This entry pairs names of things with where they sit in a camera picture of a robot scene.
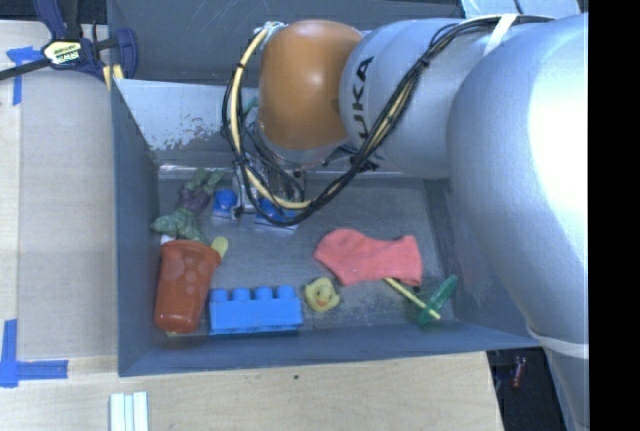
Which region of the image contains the small blue and white piece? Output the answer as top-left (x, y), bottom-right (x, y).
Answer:
top-left (253, 196), bottom-right (301, 232)
top-left (211, 187), bottom-right (240, 221)

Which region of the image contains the grey metal bin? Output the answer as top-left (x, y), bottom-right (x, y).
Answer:
top-left (104, 0), bottom-right (542, 378)

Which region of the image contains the small yellow rounded piece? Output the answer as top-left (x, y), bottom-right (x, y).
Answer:
top-left (209, 235), bottom-right (231, 261)

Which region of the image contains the green and purple toy figure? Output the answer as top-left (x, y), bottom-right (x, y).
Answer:
top-left (149, 166), bottom-right (227, 243)

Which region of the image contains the pink-red cloth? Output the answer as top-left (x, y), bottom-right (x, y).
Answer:
top-left (312, 227), bottom-right (425, 289)

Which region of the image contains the yellow rubber duck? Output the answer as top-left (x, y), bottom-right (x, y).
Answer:
top-left (303, 276), bottom-right (342, 314)

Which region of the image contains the blue toy building block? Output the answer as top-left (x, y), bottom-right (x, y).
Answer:
top-left (207, 284), bottom-right (305, 336)

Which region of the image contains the red-orange plastic cup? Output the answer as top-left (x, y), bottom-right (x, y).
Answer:
top-left (153, 238), bottom-right (223, 336)

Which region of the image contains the thin yellow stick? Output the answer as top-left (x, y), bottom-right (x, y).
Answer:
top-left (383, 276), bottom-right (443, 321)

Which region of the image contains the green plastic peg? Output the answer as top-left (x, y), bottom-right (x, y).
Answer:
top-left (416, 273), bottom-right (460, 327)

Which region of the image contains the pale wood board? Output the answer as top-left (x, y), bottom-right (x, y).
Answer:
top-left (16, 67), bottom-right (120, 362)

